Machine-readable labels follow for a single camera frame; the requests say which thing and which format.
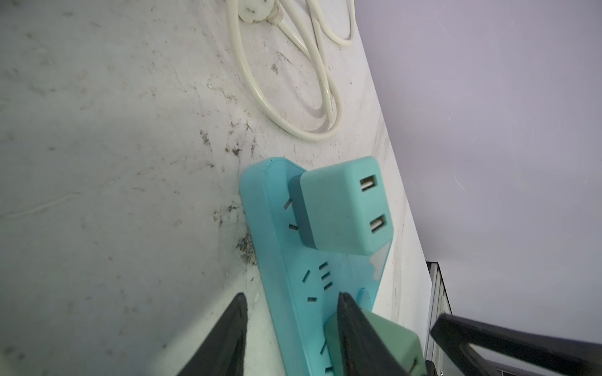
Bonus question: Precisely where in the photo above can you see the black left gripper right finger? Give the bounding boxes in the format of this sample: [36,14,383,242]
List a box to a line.
[336,292,408,376]

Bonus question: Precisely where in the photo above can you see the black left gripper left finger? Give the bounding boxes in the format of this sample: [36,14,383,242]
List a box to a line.
[178,292,248,376]

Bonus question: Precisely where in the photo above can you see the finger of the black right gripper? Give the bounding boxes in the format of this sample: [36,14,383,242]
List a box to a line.
[430,313,601,375]

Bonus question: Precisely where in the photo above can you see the light green charger plug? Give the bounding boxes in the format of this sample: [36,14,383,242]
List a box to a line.
[325,309,427,375]

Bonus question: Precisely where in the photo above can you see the teal triangular power strip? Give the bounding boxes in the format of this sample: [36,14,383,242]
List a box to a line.
[240,158,393,375]

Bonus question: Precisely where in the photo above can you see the teal charger plug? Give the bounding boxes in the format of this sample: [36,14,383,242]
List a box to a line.
[288,157,393,257]

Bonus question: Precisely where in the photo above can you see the aluminium frame post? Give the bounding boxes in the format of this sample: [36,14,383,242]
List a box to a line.
[424,262,452,375]

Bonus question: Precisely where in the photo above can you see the cream power cable with plug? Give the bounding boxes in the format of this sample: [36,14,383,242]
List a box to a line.
[225,0,357,144]

